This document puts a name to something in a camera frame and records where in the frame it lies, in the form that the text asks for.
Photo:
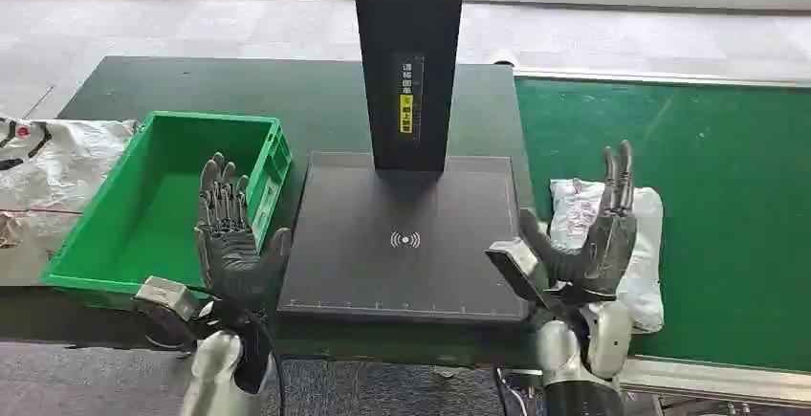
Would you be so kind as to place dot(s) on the black scanner pillar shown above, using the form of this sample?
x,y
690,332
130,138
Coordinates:
x,y
408,14

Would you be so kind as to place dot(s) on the green plastic crate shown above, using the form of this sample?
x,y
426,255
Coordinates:
x,y
146,210

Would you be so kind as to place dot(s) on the yellow black warning label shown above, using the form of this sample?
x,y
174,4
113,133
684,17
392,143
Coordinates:
x,y
406,115

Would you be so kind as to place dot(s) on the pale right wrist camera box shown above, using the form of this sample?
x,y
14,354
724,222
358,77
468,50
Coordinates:
x,y
516,267

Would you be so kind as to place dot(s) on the green conveyor belt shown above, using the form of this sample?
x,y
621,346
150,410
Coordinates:
x,y
728,210

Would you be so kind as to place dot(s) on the pale metal conveyor frame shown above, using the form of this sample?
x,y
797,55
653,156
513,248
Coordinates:
x,y
728,388

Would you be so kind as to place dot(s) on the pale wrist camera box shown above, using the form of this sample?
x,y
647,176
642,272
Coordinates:
x,y
516,267
166,296

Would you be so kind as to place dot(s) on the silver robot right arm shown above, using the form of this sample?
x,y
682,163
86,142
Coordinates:
x,y
570,350

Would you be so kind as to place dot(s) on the white plastic parcel bag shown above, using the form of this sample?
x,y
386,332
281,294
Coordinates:
x,y
646,261

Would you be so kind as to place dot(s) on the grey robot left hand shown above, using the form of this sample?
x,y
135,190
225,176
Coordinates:
x,y
231,261

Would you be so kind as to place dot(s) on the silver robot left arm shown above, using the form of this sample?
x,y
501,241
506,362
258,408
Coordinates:
x,y
212,369

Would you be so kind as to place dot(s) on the white woven sack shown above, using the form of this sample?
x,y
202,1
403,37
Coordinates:
x,y
50,172

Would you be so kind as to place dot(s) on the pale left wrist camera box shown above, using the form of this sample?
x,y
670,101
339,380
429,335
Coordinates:
x,y
166,296

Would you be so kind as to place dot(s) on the black scanner base plate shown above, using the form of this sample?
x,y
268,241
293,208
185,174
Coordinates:
x,y
405,274

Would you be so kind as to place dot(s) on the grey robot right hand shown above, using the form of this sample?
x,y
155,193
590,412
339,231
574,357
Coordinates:
x,y
605,255

